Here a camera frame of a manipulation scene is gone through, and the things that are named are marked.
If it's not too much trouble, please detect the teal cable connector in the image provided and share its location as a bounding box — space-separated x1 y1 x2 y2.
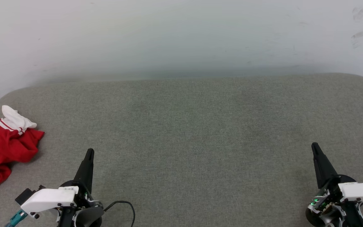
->
5 210 28 227

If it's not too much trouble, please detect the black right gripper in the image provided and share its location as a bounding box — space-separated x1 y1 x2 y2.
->
305 142 363 227

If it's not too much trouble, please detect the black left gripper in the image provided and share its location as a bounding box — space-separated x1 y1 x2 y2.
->
58 148 105 227

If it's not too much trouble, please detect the grey fabric sofa cushion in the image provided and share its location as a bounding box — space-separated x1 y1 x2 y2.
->
0 73 363 227

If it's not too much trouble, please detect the red Bulls 23 basketball jersey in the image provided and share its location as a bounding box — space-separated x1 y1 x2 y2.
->
0 105 45 193

